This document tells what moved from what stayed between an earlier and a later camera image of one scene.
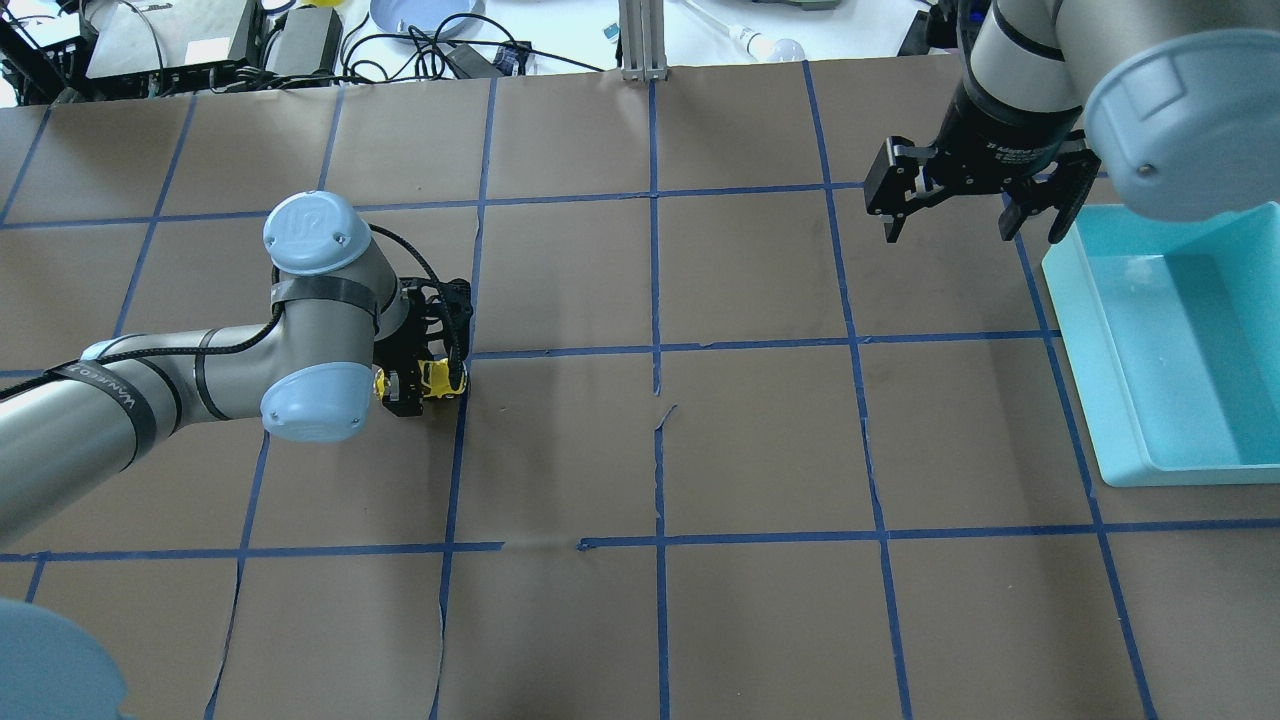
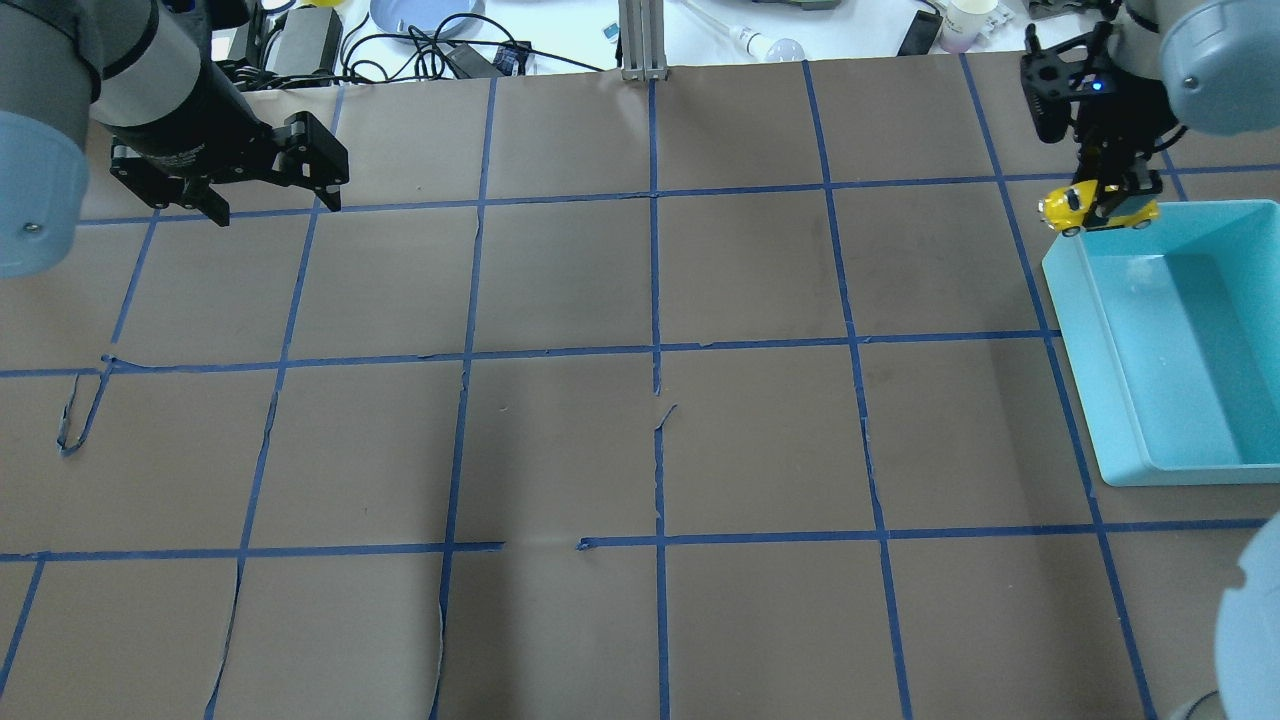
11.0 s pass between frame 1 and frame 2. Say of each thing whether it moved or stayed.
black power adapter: stayed
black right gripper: moved
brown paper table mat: stayed
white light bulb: stayed
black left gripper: moved
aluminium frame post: stayed
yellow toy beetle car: moved
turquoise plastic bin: stayed
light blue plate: stayed
